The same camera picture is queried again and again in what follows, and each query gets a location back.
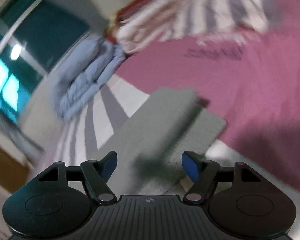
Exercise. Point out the brown wooden door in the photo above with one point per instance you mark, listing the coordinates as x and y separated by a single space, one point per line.
13 175

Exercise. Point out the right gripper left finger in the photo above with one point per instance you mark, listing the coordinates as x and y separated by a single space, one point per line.
96 174

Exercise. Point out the red patterned blanket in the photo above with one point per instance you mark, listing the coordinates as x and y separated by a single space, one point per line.
121 17

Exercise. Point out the grey pants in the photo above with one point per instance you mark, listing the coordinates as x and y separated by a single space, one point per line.
150 143

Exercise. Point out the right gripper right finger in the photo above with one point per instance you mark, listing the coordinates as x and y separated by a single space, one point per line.
203 174

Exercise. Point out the folded light blue quilt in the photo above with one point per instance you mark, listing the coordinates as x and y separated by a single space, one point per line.
82 74

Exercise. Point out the window with metal frame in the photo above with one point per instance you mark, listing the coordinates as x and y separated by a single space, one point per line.
34 35

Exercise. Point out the striped pink white pillow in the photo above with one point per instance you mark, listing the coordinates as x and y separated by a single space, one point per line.
165 20

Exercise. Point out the striped pink grey bedsheet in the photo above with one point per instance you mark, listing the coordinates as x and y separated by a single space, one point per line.
224 100

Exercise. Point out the grey curtain left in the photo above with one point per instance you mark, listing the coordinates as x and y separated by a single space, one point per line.
23 143

